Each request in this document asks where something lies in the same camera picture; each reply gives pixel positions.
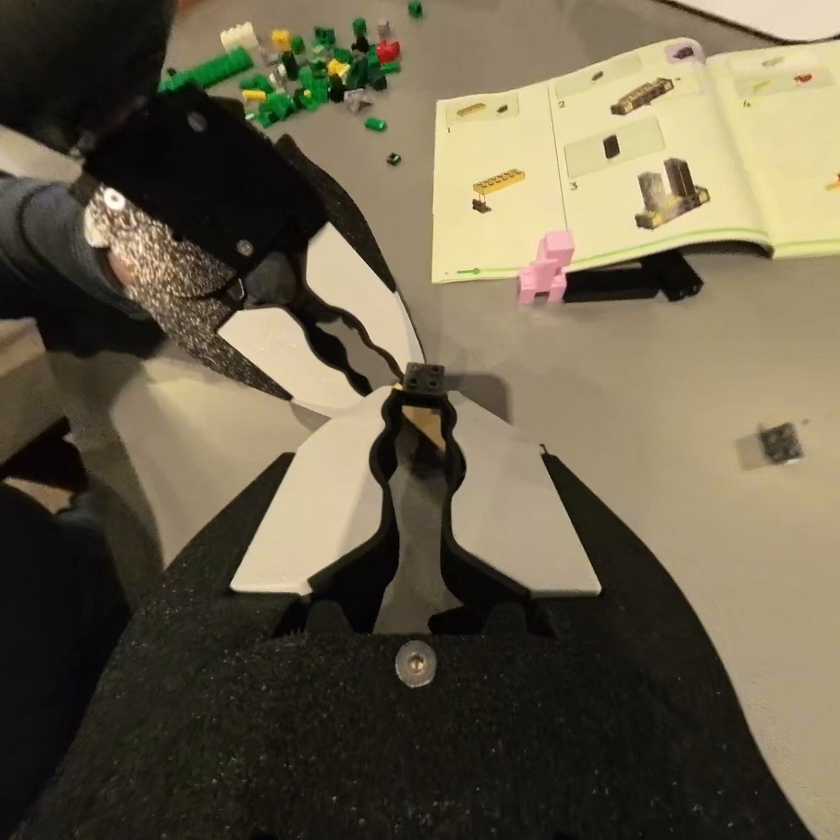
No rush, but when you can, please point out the person's dark knitted sweater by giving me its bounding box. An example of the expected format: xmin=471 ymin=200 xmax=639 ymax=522
xmin=0 ymin=486 xmax=133 ymax=840

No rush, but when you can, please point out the yellow and black brick assembly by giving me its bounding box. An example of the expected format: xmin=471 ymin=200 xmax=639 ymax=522
xmin=400 ymin=403 xmax=445 ymax=455

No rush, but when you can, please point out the white tray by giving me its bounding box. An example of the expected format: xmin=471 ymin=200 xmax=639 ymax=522
xmin=656 ymin=0 xmax=840 ymax=46

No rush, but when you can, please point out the person's left forearm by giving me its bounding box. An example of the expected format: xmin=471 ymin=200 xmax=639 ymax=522
xmin=0 ymin=174 xmax=155 ymax=329

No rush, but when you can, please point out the pile of loose toy bricks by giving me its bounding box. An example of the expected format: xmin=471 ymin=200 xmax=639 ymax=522
xmin=157 ymin=0 xmax=427 ymax=168

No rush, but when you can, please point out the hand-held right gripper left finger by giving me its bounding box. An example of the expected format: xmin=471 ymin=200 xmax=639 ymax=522
xmin=228 ymin=386 xmax=400 ymax=599

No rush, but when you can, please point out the long black brick block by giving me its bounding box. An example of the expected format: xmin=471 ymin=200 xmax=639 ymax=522
xmin=564 ymin=252 xmax=704 ymax=305

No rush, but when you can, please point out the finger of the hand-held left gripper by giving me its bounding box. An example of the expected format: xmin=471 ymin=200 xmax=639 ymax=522
xmin=304 ymin=222 xmax=425 ymax=383
xmin=217 ymin=306 xmax=373 ymax=419

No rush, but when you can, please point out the person's left hand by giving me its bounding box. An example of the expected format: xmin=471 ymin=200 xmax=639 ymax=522
xmin=107 ymin=251 xmax=143 ymax=292

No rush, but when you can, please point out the pink pig brick figure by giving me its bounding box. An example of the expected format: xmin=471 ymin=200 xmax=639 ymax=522
xmin=516 ymin=230 xmax=578 ymax=307

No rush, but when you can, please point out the instruction booklet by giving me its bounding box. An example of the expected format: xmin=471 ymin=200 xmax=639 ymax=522
xmin=431 ymin=38 xmax=840 ymax=285

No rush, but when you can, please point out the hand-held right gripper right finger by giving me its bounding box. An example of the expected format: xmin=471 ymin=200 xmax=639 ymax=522
xmin=441 ymin=389 xmax=605 ymax=601

